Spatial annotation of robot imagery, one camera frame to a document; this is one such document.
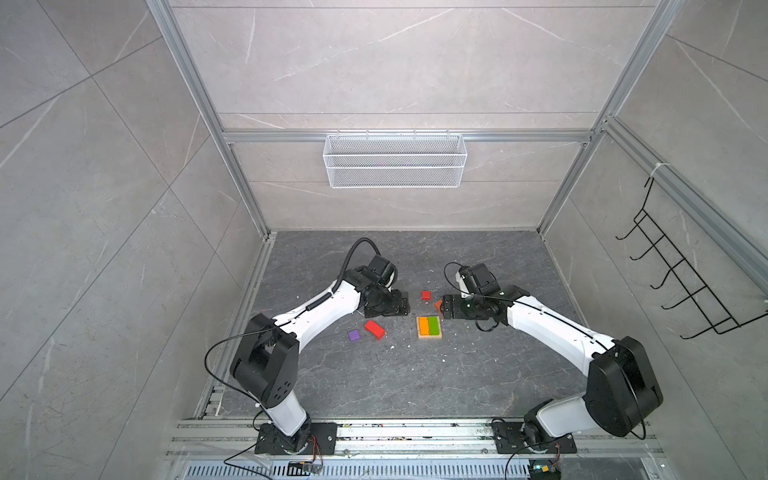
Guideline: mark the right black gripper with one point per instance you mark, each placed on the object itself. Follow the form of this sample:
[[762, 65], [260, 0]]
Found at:
[[451, 307]]

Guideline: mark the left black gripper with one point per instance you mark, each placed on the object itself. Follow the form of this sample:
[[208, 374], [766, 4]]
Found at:
[[397, 307]]

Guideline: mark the green wood block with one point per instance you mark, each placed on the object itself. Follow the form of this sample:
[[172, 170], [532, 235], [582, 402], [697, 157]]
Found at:
[[434, 326]]

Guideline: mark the red rectangular wood block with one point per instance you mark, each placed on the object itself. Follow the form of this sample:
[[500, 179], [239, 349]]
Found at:
[[375, 329]]

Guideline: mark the orange-yellow wood block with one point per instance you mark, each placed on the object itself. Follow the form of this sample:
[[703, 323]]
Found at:
[[423, 326]]

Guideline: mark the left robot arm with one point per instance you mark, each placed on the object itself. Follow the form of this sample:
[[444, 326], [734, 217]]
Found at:
[[265, 365]]

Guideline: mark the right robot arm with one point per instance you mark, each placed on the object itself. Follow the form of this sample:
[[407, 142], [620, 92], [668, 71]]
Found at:
[[621, 390]]

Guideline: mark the white zip tie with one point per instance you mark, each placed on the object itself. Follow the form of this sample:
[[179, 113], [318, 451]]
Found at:
[[656, 167]]

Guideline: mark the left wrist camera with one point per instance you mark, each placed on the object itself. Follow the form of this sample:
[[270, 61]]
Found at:
[[382, 271]]

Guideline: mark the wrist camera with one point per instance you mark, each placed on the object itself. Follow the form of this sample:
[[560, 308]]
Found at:
[[382, 271], [476, 280]]

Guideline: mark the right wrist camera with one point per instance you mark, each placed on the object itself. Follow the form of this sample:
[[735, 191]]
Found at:
[[476, 280]]

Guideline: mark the white wire mesh basket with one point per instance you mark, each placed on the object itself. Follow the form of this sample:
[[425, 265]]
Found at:
[[416, 160]]

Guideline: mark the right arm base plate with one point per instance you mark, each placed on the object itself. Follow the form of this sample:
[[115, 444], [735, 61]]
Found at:
[[525, 437]]

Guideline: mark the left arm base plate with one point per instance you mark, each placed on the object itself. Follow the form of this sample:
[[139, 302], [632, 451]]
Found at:
[[319, 435]]

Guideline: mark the aluminium front rail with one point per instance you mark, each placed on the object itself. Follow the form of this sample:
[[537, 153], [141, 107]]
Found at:
[[379, 437]]

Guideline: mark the black wire hook rack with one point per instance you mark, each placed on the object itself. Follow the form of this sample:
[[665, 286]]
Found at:
[[677, 266]]

